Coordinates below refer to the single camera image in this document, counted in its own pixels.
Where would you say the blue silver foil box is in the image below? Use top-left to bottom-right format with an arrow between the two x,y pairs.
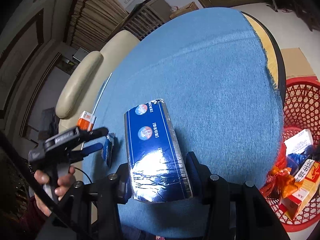
124,99 -> 193,203

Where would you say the orange snack wrapper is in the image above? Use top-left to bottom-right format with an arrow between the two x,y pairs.
260,165 -> 303,198

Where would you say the red white medicine box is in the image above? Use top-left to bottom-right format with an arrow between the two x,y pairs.
279,159 -> 320,220

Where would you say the red plastic bag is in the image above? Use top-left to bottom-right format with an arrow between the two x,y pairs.
274,141 -> 287,170

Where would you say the person left hand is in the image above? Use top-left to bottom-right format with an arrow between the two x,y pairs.
34,166 -> 76,217

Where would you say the crumpled blue foil packet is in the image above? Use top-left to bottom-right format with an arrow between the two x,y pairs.
101,133 -> 116,168

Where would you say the orange white small carton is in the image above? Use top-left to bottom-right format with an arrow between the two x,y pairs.
77,111 -> 96,132

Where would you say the beige leather sofa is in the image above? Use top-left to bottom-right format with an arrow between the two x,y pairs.
55,30 -> 139,133

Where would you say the dark blue bag in basket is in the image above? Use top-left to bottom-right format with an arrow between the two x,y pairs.
286,145 -> 315,176

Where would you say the red plastic mesh basket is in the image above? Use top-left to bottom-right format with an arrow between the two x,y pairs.
260,77 -> 319,232

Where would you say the cardboard box under basket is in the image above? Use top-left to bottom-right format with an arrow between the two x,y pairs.
280,48 -> 318,81

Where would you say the beige striped curtain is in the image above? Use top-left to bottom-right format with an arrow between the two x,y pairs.
63,0 -> 128,52

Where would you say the grey slatted cabinet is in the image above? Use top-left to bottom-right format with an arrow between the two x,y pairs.
118,0 -> 172,41

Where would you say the brown cardboard box by door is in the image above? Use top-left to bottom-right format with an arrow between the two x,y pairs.
169,2 -> 199,20

